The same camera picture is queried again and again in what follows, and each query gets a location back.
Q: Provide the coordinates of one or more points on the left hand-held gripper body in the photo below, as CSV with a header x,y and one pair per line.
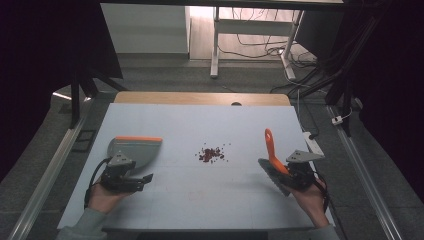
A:
x,y
117,171

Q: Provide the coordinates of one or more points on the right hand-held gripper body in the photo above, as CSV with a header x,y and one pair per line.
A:
x,y
301,173

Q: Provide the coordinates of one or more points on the grey dustpan with orange edge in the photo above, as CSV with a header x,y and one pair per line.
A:
x,y
140,150

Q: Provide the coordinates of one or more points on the pile of red crumbs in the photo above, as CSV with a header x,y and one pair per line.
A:
x,y
210,155

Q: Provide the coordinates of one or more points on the person's left hand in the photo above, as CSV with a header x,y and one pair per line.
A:
x,y
104,199

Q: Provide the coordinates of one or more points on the person's right hand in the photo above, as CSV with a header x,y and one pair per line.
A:
x,y
310,203

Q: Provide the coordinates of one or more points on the white power strip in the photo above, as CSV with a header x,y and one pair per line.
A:
x,y
315,146

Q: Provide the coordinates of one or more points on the small white connector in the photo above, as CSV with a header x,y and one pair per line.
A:
x,y
337,120

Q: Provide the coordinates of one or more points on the white board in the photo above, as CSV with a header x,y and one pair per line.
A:
x,y
206,126

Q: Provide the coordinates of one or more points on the black table grommet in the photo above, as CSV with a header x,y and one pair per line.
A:
x,y
236,104

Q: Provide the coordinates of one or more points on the black tripod stand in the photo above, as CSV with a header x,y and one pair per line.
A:
x,y
75,96

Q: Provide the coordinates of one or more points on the wooden table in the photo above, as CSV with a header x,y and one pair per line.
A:
x,y
186,98

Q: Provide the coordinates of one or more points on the black metal stand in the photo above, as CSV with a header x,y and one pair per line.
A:
x,y
346,76

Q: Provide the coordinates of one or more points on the black curtain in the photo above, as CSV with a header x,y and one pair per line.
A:
x,y
40,66
396,83

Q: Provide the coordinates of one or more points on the aluminium rail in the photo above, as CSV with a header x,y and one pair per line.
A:
x,y
363,180
50,180

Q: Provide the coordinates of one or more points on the white desk frame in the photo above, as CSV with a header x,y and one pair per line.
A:
x,y
253,27

